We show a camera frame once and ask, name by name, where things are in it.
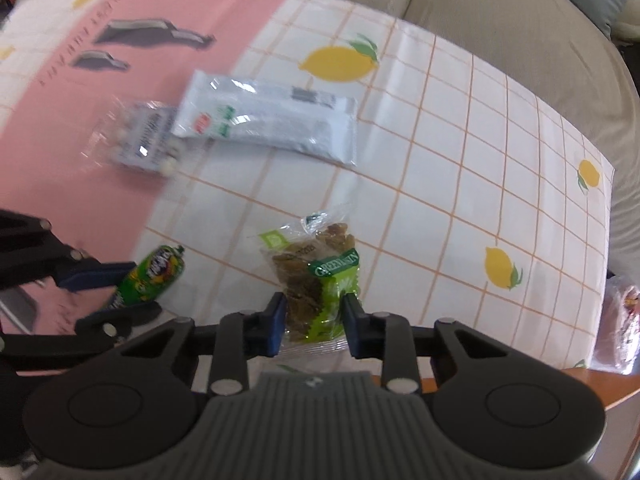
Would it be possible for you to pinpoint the green raisin packet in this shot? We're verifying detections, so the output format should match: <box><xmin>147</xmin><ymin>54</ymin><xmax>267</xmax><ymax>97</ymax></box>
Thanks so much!
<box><xmin>257</xmin><ymin>205</ymin><xmax>362</xmax><ymax>347</ymax></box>

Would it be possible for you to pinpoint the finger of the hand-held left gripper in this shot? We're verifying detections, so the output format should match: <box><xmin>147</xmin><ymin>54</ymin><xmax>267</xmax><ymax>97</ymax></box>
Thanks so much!
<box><xmin>0</xmin><ymin>302</ymin><xmax>163</xmax><ymax>375</ymax></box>
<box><xmin>0</xmin><ymin>209</ymin><xmax>138</xmax><ymax>292</ymax></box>

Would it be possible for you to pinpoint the clear candy packet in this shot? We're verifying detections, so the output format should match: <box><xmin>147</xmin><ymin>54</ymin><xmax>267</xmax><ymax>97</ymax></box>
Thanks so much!
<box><xmin>90</xmin><ymin>100</ymin><xmax>183</xmax><ymax>179</ymax></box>

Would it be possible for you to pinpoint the white flat packet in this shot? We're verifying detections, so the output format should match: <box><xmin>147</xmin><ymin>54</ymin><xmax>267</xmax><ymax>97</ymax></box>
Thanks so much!
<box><xmin>170</xmin><ymin>70</ymin><xmax>359</xmax><ymax>167</ymax></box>

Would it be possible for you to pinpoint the trash bin with pink bag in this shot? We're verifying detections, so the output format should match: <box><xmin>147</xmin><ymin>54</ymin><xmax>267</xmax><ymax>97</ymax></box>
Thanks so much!
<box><xmin>592</xmin><ymin>274</ymin><xmax>640</xmax><ymax>376</ymax></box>

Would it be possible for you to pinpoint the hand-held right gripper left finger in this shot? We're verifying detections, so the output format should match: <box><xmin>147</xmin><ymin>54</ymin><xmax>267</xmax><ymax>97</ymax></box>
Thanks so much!
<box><xmin>117</xmin><ymin>292</ymin><xmax>288</xmax><ymax>397</ymax></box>

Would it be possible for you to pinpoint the lemon-print pink tablecloth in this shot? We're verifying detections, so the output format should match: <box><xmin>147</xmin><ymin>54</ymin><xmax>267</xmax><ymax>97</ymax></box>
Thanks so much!
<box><xmin>0</xmin><ymin>0</ymin><xmax>617</xmax><ymax>379</ymax></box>

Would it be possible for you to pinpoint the beige sofa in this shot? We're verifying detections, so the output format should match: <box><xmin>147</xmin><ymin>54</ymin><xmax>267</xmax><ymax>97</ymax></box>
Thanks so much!
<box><xmin>15</xmin><ymin>0</ymin><xmax>640</xmax><ymax>281</ymax></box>

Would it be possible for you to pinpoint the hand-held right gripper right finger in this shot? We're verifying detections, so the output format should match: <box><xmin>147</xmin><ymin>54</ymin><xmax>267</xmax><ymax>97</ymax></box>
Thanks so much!
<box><xmin>341</xmin><ymin>292</ymin><xmax>507</xmax><ymax>395</ymax></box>

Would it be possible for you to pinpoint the orange cardboard box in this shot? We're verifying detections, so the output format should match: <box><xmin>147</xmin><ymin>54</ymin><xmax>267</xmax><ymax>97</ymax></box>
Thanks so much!
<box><xmin>560</xmin><ymin>366</ymin><xmax>640</xmax><ymax>412</ymax></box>

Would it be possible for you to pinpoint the green candy tube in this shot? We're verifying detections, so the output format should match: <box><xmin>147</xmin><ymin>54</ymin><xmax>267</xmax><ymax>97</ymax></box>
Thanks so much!
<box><xmin>107</xmin><ymin>245</ymin><xmax>187</xmax><ymax>312</ymax></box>

